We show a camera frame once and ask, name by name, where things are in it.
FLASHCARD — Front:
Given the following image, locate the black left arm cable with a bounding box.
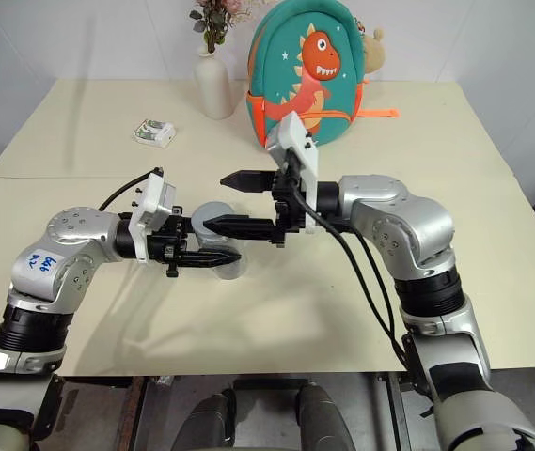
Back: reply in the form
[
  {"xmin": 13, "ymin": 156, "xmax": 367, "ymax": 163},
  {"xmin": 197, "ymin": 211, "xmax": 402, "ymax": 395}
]
[{"xmin": 97, "ymin": 166, "xmax": 164, "ymax": 212}]

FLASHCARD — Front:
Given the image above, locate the dried pink flower bunch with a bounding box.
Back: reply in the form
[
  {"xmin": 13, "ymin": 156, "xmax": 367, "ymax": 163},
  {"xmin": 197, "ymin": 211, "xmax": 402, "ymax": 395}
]
[{"xmin": 188, "ymin": 0, "xmax": 255, "ymax": 55}]

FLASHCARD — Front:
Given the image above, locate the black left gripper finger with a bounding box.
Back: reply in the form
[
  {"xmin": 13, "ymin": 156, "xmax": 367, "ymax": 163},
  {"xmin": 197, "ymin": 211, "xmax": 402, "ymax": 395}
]
[{"xmin": 177, "ymin": 250, "xmax": 243, "ymax": 269}]

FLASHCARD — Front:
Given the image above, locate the black metal table bar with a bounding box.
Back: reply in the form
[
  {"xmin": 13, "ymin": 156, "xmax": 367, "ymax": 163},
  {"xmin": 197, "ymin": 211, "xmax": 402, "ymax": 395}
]
[{"xmin": 386, "ymin": 372, "xmax": 412, "ymax": 451}]

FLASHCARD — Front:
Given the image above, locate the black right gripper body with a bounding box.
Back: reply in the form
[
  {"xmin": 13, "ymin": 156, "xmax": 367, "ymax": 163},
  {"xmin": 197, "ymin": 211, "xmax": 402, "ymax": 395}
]
[{"xmin": 271, "ymin": 148, "xmax": 307, "ymax": 248}]

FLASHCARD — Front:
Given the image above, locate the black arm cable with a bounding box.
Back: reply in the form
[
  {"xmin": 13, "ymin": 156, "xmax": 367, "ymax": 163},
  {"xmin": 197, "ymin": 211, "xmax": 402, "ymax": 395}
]
[
  {"xmin": 352, "ymin": 230, "xmax": 396, "ymax": 342},
  {"xmin": 97, "ymin": 166, "xmax": 164, "ymax": 212},
  {"xmin": 290, "ymin": 176, "xmax": 426, "ymax": 396}
]

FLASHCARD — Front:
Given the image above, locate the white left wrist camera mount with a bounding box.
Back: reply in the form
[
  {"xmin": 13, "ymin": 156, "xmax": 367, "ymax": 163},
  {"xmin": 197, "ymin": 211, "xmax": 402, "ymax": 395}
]
[{"xmin": 127, "ymin": 172, "xmax": 177, "ymax": 264}]

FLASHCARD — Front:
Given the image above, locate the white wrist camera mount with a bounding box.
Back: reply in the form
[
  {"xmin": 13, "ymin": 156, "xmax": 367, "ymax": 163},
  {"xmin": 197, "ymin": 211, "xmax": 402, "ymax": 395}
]
[
  {"xmin": 127, "ymin": 172, "xmax": 177, "ymax": 264},
  {"xmin": 264, "ymin": 111, "xmax": 321, "ymax": 236}
]

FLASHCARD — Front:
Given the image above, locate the small white green box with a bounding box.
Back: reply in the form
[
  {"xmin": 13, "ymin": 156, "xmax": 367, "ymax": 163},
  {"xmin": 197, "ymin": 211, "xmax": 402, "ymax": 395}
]
[{"xmin": 131, "ymin": 118, "xmax": 177, "ymax": 149}]

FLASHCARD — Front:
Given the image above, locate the dark rounded shape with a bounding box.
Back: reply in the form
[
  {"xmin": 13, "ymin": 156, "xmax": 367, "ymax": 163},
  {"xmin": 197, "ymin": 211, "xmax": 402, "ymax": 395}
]
[
  {"xmin": 183, "ymin": 392, "xmax": 236, "ymax": 451},
  {"xmin": 294, "ymin": 382, "xmax": 349, "ymax": 451}
]

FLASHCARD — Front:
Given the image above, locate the teal dinosaur backpack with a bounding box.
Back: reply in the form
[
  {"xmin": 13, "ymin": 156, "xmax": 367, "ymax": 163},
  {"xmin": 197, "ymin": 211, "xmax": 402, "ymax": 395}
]
[{"xmin": 244, "ymin": 0, "xmax": 401, "ymax": 150}]

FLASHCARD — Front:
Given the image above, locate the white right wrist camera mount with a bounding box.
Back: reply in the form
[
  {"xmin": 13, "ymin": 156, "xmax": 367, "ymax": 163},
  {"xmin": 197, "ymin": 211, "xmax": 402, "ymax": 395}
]
[{"xmin": 264, "ymin": 111, "xmax": 321, "ymax": 236}]

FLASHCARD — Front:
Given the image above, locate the black crossbar under table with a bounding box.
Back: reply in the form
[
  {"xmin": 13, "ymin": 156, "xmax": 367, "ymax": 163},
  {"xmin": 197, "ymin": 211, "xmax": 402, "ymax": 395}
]
[{"xmin": 232, "ymin": 377, "xmax": 316, "ymax": 392}]

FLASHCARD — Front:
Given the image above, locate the grey jar lid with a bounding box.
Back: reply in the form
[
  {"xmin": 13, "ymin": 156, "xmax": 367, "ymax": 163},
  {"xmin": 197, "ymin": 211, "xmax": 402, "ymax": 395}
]
[{"xmin": 190, "ymin": 201, "xmax": 237, "ymax": 248}]

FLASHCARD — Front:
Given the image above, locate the white ceramic vase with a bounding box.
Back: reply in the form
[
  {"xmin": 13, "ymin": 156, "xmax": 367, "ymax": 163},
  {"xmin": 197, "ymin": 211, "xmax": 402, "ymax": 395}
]
[{"xmin": 193, "ymin": 51, "xmax": 237, "ymax": 121}]

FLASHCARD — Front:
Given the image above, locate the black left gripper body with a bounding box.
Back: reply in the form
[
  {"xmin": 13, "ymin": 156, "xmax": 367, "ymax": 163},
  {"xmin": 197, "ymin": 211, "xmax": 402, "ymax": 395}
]
[{"xmin": 146, "ymin": 206, "xmax": 197, "ymax": 279}]

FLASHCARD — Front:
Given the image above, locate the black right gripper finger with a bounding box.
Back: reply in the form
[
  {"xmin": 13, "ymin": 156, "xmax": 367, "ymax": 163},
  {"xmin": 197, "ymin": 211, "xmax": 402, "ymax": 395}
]
[
  {"xmin": 202, "ymin": 215, "xmax": 276, "ymax": 241},
  {"xmin": 219, "ymin": 170, "xmax": 275, "ymax": 194}
]

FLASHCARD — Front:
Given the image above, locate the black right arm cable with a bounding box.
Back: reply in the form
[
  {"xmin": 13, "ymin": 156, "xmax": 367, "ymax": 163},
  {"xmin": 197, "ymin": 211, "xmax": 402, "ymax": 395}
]
[
  {"xmin": 352, "ymin": 230, "xmax": 396, "ymax": 342},
  {"xmin": 290, "ymin": 176, "xmax": 426, "ymax": 396}
]

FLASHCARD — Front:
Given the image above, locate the rusty metal table bar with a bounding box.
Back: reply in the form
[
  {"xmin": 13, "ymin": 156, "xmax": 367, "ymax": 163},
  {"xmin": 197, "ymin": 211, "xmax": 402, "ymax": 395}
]
[{"xmin": 118, "ymin": 375, "xmax": 147, "ymax": 451}]

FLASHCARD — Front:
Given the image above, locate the beige plush toy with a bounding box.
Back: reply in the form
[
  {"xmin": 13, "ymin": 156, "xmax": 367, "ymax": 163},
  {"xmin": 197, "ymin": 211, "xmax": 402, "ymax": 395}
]
[{"xmin": 360, "ymin": 27, "xmax": 387, "ymax": 77}]

